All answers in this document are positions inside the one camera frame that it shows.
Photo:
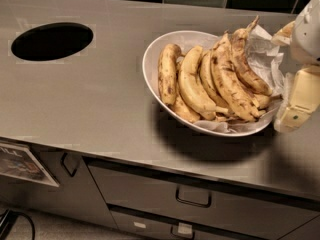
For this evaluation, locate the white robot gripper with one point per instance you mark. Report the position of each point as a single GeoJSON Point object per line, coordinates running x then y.
{"type": "Point", "coordinates": [308, 39]}

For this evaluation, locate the long brown spotted banana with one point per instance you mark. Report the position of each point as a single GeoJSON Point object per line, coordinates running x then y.
{"type": "Point", "coordinates": [227, 82]}

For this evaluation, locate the brown banana at back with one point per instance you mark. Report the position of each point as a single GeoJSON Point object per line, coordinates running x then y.
{"type": "Point", "coordinates": [243, 70]}

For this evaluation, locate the yellow banana middle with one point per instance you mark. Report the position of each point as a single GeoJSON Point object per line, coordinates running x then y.
{"type": "Point", "coordinates": [207, 80]}

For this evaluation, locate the large yellow banana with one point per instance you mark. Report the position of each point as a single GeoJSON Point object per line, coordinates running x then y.
{"type": "Point", "coordinates": [191, 90]}

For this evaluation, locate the white oval bowl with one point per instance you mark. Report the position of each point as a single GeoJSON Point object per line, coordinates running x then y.
{"type": "Point", "coordinates": [185, 40]}

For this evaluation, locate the banana under left bananas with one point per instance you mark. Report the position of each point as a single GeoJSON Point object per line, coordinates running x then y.
{"type": "Point", "coordinates": [183, 110]}

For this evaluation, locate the spotted banana far left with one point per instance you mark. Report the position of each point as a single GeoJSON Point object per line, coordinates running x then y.
{"type": "Point", "coordinates": [167, 73]}

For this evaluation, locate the white crumpled paper liner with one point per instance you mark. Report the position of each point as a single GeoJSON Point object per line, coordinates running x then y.
{"type": "Point", "coordinates": [265, 59]}

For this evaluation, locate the round hole in counter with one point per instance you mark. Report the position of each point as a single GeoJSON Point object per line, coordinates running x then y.
{"type": "Point", "coordinates": [52, 41]}

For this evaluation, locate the poster on cabinet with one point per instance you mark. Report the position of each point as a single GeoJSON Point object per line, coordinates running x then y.
{"type": "Point", "coordinates": [20, 162]}

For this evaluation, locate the upper drawer with handle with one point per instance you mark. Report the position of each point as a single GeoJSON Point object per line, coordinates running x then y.
{"type": "Point", "coordinates": [222, 207]}

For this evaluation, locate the drawer with handle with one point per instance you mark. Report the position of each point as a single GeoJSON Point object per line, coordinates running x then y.
{"type": "Point", "coordinates": [163, 228]}
{"type": "Point", "coordinates": [222, 207]}

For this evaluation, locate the lower drawer with handle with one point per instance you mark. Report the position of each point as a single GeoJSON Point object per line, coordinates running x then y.
{"type": "Point", "coordinates": [163, 228]}

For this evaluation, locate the cabinet door with handle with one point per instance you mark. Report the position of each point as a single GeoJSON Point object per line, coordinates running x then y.
{"type": "Point", "coordinates": [77, 195]}

